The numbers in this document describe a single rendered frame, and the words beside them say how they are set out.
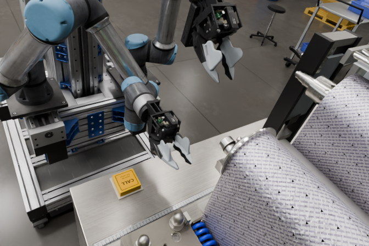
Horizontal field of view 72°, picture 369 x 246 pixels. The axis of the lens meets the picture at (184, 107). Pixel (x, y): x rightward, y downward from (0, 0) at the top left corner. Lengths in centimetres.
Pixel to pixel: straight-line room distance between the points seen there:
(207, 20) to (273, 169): 32
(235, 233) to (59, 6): 70
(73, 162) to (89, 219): 102
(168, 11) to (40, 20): 57
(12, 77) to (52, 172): 86
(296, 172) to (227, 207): 18
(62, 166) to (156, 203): 105
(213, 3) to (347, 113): 36
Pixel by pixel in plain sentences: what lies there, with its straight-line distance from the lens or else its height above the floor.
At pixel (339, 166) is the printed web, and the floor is 125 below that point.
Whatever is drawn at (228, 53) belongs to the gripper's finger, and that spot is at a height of 138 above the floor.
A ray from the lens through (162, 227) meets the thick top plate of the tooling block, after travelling 67.
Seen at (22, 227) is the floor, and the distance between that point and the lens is 189.
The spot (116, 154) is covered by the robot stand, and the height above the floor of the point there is 21.
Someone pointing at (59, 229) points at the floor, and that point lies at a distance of 183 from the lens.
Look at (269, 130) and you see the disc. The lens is 54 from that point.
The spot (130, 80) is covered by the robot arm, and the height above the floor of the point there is 115.
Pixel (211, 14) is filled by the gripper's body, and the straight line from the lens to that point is 57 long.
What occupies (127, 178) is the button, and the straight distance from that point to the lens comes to 86.
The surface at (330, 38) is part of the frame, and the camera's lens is 75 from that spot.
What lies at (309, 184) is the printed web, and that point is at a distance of 49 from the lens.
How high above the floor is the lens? 164
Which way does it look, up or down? 39 degrees down
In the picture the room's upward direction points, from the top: 14 degrees clockwise
